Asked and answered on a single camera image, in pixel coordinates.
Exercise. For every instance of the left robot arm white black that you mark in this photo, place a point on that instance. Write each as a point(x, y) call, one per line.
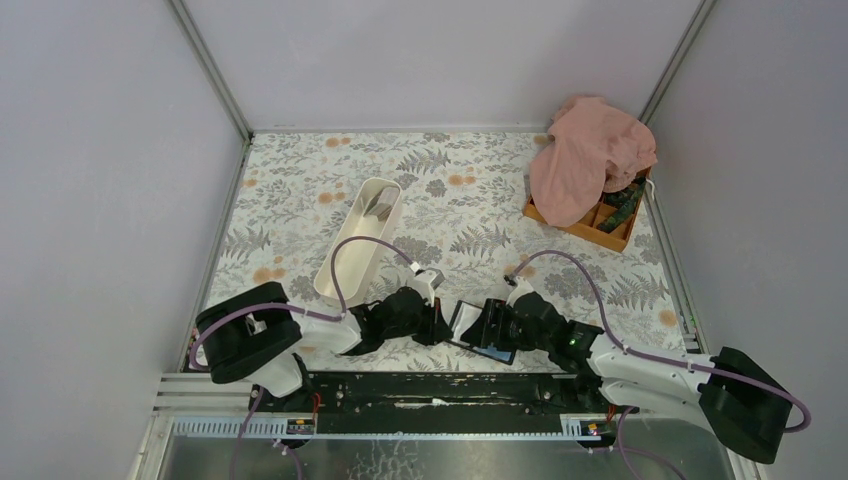
point(255, 335)

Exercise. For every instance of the floral patterned table mat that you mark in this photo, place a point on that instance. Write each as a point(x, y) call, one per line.
point(461, 231)

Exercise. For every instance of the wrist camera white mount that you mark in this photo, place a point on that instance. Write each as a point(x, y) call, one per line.
point(520, 288)
point(425, 282)

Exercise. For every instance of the pink cloth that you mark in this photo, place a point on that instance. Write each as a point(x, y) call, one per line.
point(595, 148)

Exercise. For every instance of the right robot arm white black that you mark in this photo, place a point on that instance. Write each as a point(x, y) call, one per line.
point(728, 394)

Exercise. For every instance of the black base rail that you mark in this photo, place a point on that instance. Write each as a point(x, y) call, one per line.
point(439, 403)

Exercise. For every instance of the cream plastic oblong tray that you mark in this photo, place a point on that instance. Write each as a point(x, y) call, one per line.
point(353, 259)

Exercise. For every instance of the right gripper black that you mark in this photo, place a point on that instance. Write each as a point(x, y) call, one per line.
point(497, 324)

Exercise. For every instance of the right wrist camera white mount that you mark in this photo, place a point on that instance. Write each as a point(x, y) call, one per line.
point(520, 288)

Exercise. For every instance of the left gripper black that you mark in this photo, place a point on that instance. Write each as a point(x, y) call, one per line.
point(424, 321)

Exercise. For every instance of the wooden organizer box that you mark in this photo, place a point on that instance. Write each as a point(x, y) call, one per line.
point(610, 222)

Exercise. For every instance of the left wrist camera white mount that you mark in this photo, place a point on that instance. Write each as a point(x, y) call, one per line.
point(425, 282)

